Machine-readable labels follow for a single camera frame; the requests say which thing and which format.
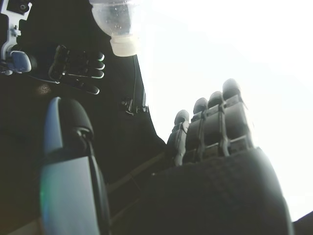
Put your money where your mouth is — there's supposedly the orange drink bottle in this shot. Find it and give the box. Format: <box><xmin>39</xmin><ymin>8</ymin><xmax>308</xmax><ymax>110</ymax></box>
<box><xmin>89</xmin><ymin>0</ymin><xmax>142</xmax><ymax>57</ymax></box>

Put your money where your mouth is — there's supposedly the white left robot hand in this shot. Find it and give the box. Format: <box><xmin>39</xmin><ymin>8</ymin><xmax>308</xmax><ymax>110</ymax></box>
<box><xmin>40</xmin><ymin>78</ymin><xmax>295</xmax><ymax>235</ymax></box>

